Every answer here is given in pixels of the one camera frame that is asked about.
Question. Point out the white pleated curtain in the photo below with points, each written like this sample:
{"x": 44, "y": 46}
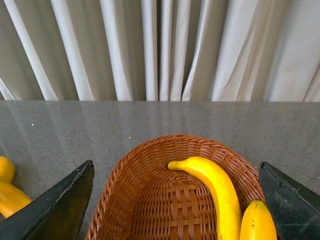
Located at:
{"x": 160, "y": 50}

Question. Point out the curved yellow banana in basket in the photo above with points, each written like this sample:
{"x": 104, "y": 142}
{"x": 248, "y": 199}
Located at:
{"x": 225, "y": 198}

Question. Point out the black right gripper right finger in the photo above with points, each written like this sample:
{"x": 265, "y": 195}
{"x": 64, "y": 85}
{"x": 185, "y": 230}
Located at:
{"x": 295, "y": 209}

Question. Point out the brown wicker basket right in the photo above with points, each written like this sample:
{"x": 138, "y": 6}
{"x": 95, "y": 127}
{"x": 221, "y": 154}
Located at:
{"x": 144, "y": 200}

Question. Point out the yellow banana basket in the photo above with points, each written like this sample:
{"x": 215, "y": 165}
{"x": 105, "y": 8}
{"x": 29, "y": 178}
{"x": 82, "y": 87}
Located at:
{"x": 257, "y": 223}

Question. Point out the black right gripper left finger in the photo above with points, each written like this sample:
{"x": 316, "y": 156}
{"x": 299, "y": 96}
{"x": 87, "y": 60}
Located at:
{"x": 58, "y": 213}

